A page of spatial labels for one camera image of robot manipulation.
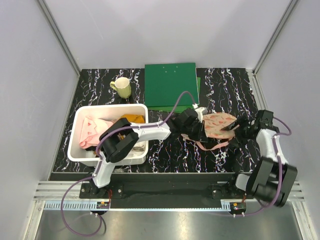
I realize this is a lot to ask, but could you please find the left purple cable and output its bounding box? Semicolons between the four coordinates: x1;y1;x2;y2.
60;91;198;236

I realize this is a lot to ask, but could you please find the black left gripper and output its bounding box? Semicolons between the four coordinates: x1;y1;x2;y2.
181;118;208;142

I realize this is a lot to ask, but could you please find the white bra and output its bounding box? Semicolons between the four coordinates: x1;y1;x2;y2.
129;141;146;156

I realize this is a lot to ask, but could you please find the light pink floral garment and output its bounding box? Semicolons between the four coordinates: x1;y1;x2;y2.
79;116;114;149

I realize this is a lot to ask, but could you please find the pale green mug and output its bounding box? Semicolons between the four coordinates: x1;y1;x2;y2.
109;77;132;99

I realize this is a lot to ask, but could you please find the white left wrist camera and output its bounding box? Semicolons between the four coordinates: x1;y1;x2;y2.
194;107;208;122

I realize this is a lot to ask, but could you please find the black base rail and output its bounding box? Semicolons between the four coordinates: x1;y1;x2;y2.
79;173;245;210

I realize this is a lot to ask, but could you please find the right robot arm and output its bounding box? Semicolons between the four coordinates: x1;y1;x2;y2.
222;110;298;208

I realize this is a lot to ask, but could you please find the white plastic bin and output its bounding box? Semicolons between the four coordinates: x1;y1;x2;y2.
67;103;149;167

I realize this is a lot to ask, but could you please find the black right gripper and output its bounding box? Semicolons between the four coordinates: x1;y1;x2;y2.
221;115;254;149

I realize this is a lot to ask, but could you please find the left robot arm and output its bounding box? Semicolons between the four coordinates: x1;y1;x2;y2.
90;107;209;198

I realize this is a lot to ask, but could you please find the green folder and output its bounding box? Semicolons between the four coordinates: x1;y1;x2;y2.
144;62;199;108

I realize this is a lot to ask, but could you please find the orange bra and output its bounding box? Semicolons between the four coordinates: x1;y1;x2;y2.
120;114;146;124

